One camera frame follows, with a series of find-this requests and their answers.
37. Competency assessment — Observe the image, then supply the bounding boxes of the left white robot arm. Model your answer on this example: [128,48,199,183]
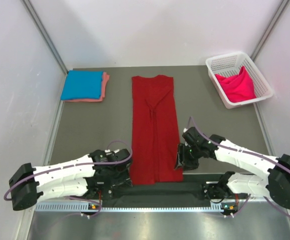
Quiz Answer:
[4,148,132,211]

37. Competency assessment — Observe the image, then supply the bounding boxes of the red t-shirt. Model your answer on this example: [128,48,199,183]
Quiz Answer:
[129,75,183,185]

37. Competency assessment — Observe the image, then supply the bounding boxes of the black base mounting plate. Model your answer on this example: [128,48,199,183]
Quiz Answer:
[69,174,251,201]

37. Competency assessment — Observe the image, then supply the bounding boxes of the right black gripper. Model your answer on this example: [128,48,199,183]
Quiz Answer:
[174,142,202,171]

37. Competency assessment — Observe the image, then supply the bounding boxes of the aluminium frame rail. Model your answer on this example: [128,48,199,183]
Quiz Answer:
[24,181,290,204]

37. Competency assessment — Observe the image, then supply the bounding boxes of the grey slotted cable duct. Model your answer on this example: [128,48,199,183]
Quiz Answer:
[35,201,238,213]

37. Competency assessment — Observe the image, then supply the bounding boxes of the blue folded t-shirt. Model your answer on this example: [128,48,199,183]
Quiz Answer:
[60,70,103,101]

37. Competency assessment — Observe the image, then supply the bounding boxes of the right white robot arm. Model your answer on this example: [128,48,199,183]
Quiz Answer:
[175,126,290,210]

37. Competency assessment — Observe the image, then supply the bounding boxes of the magenta t-shirt in basket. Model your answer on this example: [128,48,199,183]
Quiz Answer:
[215,66,257,103]

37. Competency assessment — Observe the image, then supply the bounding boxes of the salmon pink folded t-shirt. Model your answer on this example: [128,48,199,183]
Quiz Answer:
[67,72,110,103]

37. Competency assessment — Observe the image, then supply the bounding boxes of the white plastic basket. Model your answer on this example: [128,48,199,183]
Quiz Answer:
[205,51,274,109]

